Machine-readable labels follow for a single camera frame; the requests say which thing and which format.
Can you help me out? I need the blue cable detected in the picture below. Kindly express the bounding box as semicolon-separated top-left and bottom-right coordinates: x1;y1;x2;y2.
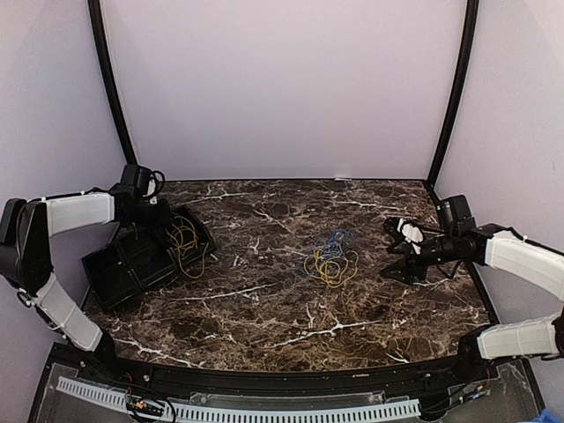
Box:
295;227;360;283

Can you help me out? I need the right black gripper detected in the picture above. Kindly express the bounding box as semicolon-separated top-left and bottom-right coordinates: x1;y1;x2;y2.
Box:
381;232;458;286

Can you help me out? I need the left black frame post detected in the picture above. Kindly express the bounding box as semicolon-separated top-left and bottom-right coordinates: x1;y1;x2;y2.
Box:
87;0;138;165

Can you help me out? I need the blue object at corner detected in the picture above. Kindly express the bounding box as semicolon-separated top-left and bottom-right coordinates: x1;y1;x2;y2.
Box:
533;409;563;423

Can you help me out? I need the white slotted cable duct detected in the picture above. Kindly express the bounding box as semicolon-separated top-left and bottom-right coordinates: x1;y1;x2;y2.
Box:
56;376;421;423

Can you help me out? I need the right black frame post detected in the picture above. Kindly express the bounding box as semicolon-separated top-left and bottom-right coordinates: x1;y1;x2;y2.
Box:
426;0;479;189

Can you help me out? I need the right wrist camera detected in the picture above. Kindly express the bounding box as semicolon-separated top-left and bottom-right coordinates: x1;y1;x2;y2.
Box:
382;217;425;255

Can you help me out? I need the black frame post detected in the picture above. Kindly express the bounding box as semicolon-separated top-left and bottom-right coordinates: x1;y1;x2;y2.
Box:
87;0;138;165
426;0;479;189

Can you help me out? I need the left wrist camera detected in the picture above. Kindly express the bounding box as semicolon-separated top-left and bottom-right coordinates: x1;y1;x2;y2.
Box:
143;170;166;205

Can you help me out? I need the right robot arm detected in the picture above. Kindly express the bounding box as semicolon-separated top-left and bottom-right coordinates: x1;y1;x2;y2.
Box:
380;195;563;382

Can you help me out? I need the black front rail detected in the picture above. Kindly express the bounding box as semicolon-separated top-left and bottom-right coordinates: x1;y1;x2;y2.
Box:
48;343;530;404

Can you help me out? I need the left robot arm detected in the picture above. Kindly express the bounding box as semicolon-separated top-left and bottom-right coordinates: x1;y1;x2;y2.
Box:
1;164;172;384

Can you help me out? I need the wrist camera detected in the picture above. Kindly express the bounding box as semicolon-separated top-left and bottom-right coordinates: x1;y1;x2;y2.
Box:
382;217;425;255
143;170;166;205

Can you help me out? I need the black compartment tray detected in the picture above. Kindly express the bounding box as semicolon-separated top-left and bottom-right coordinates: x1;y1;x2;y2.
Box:
82;205;217;313

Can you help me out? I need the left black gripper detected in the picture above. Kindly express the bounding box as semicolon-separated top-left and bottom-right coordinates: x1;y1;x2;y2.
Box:
127;198;174;232

